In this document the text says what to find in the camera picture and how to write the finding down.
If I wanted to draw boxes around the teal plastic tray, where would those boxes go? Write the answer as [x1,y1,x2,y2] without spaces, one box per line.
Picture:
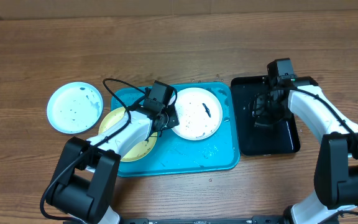
[118,82,240,177]

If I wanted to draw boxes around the yellow plate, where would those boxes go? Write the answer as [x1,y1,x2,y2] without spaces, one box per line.
[98,107,157,162]

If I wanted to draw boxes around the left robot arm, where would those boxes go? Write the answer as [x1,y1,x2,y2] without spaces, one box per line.
[40,103,179,223]

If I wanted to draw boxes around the black plastic tray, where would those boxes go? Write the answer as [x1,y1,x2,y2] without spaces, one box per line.
[231,76,301,156]

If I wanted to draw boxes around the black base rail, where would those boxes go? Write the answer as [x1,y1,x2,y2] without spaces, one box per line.
[119,215,290,224]

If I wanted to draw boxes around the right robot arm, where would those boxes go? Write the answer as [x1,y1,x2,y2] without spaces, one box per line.
[251,77,358,223]

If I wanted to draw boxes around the white plate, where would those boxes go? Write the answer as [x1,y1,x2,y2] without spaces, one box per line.
[172,87,223,141]

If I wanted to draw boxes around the light blue plate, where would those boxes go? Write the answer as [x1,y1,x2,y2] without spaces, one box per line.
[47,82,104,134]

